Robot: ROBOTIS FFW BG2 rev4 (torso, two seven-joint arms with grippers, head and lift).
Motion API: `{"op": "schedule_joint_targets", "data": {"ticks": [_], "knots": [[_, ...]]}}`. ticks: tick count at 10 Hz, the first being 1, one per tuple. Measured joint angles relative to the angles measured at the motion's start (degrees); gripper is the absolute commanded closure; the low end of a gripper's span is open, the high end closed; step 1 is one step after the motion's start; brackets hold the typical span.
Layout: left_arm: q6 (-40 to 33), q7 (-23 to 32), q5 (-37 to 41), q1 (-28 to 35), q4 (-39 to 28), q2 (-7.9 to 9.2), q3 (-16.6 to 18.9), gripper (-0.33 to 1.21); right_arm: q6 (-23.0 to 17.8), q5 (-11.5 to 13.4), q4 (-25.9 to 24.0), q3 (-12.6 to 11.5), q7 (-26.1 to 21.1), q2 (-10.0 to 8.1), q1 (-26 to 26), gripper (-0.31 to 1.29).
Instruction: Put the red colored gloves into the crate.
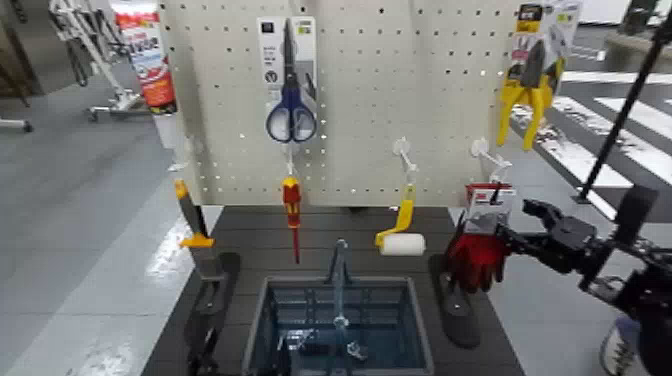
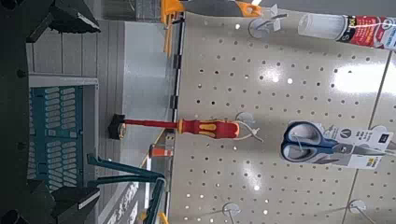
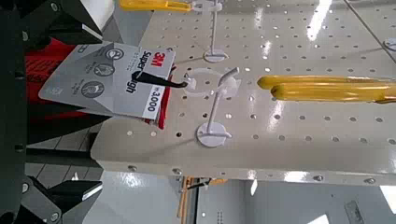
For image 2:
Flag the beige pegboard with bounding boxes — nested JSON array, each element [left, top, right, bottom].
[[167, 0, 396, 224]]

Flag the clear plastic hook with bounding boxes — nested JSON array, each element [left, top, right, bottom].
[[222, 202, 242, 224], [247, 3, 289, 40], [233, 111, 265, 144], [347, 199, 379, 224]]

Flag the yellow black hand tool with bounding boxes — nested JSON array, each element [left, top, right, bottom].
[[160, 0, 263, 59]]

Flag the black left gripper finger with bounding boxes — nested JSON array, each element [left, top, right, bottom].
[[26, 0, 101, 44], [27, 178, 101, 224]]

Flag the blue scissors on card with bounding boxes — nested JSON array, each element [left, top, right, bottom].
[[279, 120, 396, 171]]

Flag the red yellow screwdriver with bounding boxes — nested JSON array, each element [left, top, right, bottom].
[[122, 118, 241, 140]]

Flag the white sealant tube red label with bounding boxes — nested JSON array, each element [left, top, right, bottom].
[[297, 12, 396, 52]]

